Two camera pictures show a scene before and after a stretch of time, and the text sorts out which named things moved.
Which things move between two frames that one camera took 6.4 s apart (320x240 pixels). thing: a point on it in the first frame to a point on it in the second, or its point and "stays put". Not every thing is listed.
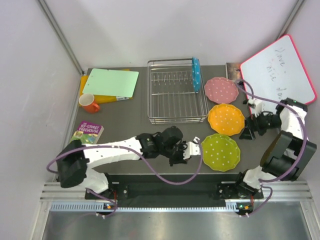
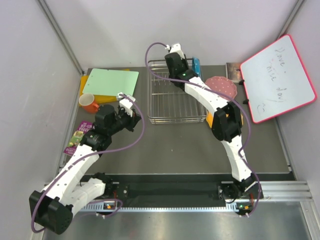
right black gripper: (252, 122) to (184, 61)
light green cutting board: (111, 83) stays put
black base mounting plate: (173, 188) stays put
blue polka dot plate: (196, 74) stays put
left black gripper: (180, 159) to (132, 121)
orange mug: (86, 101) stays put
